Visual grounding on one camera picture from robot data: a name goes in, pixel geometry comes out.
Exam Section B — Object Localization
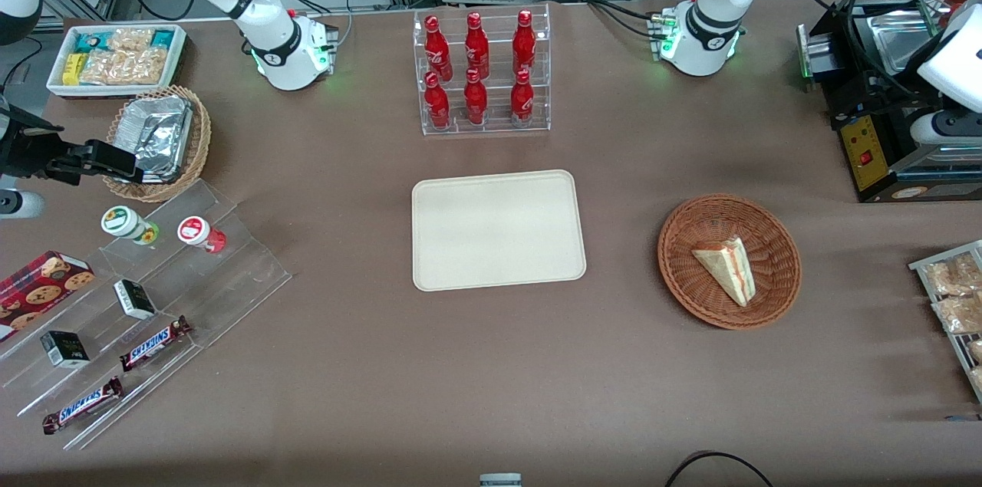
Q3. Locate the light wicker basket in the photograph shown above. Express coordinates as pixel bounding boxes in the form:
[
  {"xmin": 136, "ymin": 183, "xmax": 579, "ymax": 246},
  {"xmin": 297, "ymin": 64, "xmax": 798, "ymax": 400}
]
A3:
[{"xmin": 102, "ymin": 85, "xmax": 213, "ymax": 203}]

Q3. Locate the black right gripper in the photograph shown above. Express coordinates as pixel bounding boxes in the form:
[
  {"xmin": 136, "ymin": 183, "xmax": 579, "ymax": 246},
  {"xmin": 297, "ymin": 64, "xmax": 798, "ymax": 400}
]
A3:
[{"xmin": 0, "ymin": 107, "xmax": 146, "ymax": 186}]

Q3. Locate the clear acrylic bottle rack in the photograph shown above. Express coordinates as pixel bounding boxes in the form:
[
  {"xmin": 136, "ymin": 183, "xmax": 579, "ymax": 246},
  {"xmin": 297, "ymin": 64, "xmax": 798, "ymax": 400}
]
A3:
[{"xmin": 412, "ymin": 3, "xmax": 552, "ymax": 137}]

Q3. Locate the beige plastic tray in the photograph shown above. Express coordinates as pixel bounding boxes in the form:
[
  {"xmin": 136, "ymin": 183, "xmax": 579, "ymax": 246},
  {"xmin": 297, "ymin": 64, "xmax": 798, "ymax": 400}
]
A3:
[{"xmin": 411, "ymin": 169, "xmax": 588, "ymax": 293}]

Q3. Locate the snickers chocolate bar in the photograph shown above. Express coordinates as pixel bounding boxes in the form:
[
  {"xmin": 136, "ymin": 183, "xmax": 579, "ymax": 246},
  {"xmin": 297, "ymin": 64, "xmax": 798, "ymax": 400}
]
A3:
[
  {"xmin": 119, "ymin": 315, "xmax": 193, "ymax": 373},
  {"xmin": 42, "ymin": 377, "xmax": 124, "ymax": 436}
]

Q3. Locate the steel food pan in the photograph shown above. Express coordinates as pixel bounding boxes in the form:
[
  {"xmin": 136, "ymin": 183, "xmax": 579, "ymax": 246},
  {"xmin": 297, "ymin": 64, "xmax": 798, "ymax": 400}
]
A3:
[{"xmin": 865, "ymin": 9, "xmax": 935, "ymax": 75}]

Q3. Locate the green lidded yogurt cup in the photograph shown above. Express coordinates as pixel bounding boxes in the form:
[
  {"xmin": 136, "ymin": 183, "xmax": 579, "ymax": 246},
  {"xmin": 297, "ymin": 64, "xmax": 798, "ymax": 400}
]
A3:
[{"xmin": 101, "ymin": 206, "xmax": 160, "ymax": 245}]

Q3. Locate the red cookie box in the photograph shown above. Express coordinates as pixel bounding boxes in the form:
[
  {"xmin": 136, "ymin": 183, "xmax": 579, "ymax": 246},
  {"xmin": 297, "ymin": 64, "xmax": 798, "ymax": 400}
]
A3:
[{"xmin": 0, "ymin": 250, "xmax": 96, "ymax": 343}]

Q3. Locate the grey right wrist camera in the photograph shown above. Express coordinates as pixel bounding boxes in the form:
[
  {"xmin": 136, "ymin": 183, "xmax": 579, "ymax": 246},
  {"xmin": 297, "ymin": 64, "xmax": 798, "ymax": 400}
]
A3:
[{"xmin": 0, "ymin": 190, "xmax": 45, "ymax": 220}]

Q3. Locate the clear bagged pastry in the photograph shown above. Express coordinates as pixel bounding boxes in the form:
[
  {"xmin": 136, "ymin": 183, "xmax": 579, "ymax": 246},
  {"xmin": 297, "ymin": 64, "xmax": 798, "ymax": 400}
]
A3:
[
  {"xmin": 923, "ymin": 252, "xmax": 982, "ymax": 297},
  {"xmin": 931, "ymin": 295, "xmax": 982, "ymax": 335}
]

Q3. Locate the clear acrylic stepped display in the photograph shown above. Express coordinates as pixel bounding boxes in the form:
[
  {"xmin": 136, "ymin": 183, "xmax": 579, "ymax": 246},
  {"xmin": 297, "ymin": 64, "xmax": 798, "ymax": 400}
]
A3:
[{"xmin": 0, "ymin": 179, "xmax": 293, "ymax": 451}]

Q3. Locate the small clear cracker bag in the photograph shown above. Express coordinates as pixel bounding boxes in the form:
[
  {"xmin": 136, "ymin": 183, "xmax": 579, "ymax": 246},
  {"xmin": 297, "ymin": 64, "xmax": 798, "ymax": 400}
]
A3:
[{"xmin": 107, "ymin": 28, "xmax": 155, "ymax": 53}]

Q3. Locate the brown round wicker basket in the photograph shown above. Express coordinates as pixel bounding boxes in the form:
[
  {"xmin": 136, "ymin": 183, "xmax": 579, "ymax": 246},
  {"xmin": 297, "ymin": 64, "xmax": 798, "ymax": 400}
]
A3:
[{"xmin": 657, "ymin": 193, "xmax": 803, "ymax": 331}]

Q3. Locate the black hot food display case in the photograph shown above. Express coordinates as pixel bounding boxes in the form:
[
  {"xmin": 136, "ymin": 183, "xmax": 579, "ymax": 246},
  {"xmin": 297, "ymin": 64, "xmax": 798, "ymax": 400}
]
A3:
[{"xmin": 796, "ymin": 0, "xmax": 982, "ymax": 203}]

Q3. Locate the red lidded yogurt cup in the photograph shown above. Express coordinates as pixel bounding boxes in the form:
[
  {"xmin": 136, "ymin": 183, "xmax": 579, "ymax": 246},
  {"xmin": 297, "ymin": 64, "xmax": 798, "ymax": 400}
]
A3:
[{"xmin": 177, "ymin": 216, "xmax": 228, "ymax": 255}]

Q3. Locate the grey wire rack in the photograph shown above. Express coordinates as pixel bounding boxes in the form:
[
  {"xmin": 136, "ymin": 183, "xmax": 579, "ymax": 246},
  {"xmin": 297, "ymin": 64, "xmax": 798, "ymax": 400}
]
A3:
[{"xmin": 908, "ymin": 239, "xmax": 982, "ymax": 404}]

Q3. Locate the small black white box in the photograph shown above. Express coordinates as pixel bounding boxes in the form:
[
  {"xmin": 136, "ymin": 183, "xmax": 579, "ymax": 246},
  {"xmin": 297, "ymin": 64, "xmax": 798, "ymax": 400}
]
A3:
[
  {"xmin": 113, "ymin": 279, "xmax": 157, "ymax": 321},
  {"xmin": 40, "ymin": 330, "xmax": 91, "ymax": 369}
]

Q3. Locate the black floor cable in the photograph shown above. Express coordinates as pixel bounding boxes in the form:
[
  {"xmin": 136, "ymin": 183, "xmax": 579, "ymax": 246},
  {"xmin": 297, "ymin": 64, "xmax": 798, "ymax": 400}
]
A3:
[{"xmin": 663, "ymin": 450, "xmax": 776, "ymax": 487}]

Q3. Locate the white rectangular snack bin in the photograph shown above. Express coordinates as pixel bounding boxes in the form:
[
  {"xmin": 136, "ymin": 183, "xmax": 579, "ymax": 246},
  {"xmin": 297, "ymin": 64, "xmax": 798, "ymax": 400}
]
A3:
[{"xmin": 46, "ymin": 24, "xmax": 188, "ymax": 100}]

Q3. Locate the silver foil container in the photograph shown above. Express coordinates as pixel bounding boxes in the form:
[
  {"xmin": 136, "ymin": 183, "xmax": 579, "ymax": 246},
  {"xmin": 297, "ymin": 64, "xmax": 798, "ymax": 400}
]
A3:
[{"xmin": 114, "ymin": 95, "xmax": 193, "ymax": 183}]

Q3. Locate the triangular sandwich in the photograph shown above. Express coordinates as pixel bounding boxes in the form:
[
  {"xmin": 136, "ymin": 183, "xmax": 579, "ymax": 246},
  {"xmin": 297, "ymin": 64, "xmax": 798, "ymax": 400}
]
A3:
[{"xmin": 690, "ymin": 235, "xmax": 757, "ymax": 308}]

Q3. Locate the large clear cracker bag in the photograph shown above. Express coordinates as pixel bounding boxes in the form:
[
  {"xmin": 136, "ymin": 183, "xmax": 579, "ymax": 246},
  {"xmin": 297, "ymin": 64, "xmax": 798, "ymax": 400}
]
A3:
[{"xmin": 80, "ymin": 48, "xmax": 170, "ymax": 86}]

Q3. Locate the red cola bottle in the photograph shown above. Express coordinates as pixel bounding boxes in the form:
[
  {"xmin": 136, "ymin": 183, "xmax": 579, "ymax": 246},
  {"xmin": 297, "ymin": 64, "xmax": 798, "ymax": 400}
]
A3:
[
  {"xmin": 509, "ymin": 69, "xmax": 535, "ymax": 128},
  {"xmin": 464, "ymin": 11, "xmax": 491, "ymax": 81},
  {"xmin": 423, "ymin": 15, "xmax": 454, "ymax": 82},
  {"xmin": 512, "ymin": 8, "xmax": 538, "ymax": 78},
  {"xmin": 423, "ymin": 71, "xmax": 452, "ymax": 130},
  {"xmin": 463, "ymin": 68, "xmax": 489, "ymax": 127}
]

